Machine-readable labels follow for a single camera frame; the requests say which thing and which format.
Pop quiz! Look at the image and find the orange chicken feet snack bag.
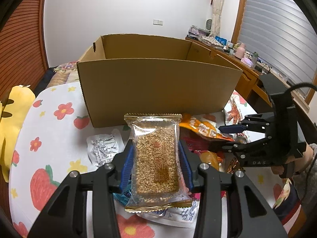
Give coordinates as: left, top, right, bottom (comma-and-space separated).
180, 113, 234, 141

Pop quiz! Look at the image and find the sesame bar clear packet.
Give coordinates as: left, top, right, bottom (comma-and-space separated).
124, 113, 192, 213

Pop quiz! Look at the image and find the person's right hand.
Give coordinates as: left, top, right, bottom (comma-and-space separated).
271, 143, 316, 175

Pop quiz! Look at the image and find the wooden sideboard cabinet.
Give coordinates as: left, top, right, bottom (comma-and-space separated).
185, 37, 271, 113

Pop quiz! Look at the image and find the orange clear jelly packet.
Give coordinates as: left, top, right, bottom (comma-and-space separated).
199, 151, 223, 171

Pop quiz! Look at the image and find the pink tissue box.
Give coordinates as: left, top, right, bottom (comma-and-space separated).
241, 57, 254, 68

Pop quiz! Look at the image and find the white blue snack packet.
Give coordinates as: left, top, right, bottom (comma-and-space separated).
137, 198, 199, 228

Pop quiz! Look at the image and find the blue foil candy packet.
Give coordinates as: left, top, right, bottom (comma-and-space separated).
113, 190, 132, 206

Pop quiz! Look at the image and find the red snack packet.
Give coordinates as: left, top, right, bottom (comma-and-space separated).
181, 136, 226, 153

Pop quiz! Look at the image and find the green capped bottle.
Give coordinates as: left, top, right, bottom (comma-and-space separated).
251, 52, 258, 66

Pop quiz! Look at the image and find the pink thermos bottle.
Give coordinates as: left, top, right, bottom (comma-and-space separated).
235, 43, 245, 59

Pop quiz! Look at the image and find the white strawberry flower blanket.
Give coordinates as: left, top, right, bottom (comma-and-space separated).
8, 84, 302, 238

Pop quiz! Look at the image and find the grey window roller blind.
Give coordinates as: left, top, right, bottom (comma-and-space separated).
238, 0, 316, 83

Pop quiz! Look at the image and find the small white desk fan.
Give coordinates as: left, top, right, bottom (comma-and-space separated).
205, 19, 212, 31

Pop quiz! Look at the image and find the yellow pikachu plush toy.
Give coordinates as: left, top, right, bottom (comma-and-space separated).
1, 85, 35, 182

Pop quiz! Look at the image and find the beige patterned curtain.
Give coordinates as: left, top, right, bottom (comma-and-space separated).
211, 0, 224, 36

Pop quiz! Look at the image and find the brown cardboard box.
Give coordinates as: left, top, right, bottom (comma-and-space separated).
77, 34, 242, 128

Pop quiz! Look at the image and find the floral beige bed quilt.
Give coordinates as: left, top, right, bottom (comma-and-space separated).
46, 61, 79, 88

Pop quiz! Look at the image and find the brown louvered wooden wardrobe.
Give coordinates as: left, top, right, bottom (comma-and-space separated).
1, 0, 48, 95

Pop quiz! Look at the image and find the white wall socket plate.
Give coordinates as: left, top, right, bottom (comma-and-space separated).
153, 19, 163, 26

